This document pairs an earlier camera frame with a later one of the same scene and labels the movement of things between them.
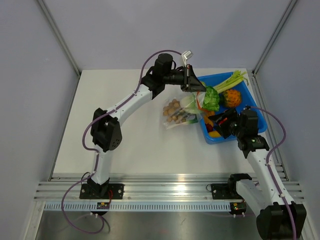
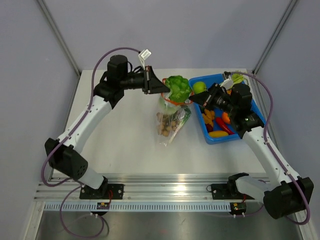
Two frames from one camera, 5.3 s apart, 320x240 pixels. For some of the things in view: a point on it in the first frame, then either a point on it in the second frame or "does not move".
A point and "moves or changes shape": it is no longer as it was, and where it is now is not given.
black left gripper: x=190 y=82 to x=152 y=84
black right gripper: x=231 y=114 to x=206 y=99
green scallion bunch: x=192 y=121 to x=187 y=115
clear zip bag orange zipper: x=184 y=110 moves or changes shape
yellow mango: x=214 y=134 does not move
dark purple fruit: x=209 y=128 does not move
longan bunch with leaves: x=174 y=112 to x=166 y=124
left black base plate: x=112 y=191 does not move
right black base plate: x=220 y=191 does not move
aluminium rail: x=138 y=187 does not move
